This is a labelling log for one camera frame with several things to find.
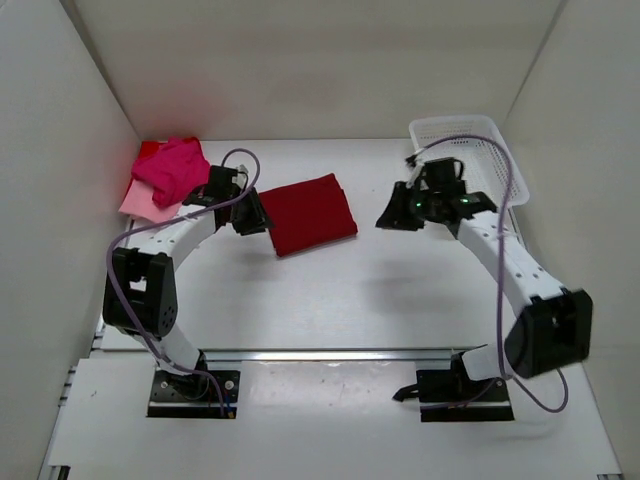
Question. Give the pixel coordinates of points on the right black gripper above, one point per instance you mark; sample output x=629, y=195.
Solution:
x=394, y=216

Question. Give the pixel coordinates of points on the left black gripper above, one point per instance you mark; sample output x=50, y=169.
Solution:
x=258, y=218

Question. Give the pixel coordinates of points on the dark red t shirt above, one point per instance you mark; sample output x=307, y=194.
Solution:
x=308, y=214

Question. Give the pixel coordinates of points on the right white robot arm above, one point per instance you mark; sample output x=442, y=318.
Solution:
x=553, y=324

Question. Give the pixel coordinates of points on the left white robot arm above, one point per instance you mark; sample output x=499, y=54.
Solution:
x=141, y=299

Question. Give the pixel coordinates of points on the magenta folded t shirt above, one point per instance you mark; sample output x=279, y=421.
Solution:
x=172, y=173

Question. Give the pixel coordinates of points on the white plastic mesh basket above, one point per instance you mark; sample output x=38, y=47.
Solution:
x=484, y=165

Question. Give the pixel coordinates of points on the light pink folded t shirt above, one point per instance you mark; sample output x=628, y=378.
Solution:
x=138, y=203

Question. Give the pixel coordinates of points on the bright red folded t shirt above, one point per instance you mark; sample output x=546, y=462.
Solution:
x=150, y=148

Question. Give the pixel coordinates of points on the aluminium rail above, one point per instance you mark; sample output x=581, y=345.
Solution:
x=329, y=355

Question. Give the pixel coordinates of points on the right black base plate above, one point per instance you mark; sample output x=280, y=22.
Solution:
x=448, y=395

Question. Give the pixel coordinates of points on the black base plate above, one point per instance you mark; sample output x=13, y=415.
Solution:
x=448, y=395
x=194, y=397

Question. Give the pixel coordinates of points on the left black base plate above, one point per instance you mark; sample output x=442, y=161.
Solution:
x=194, y=397

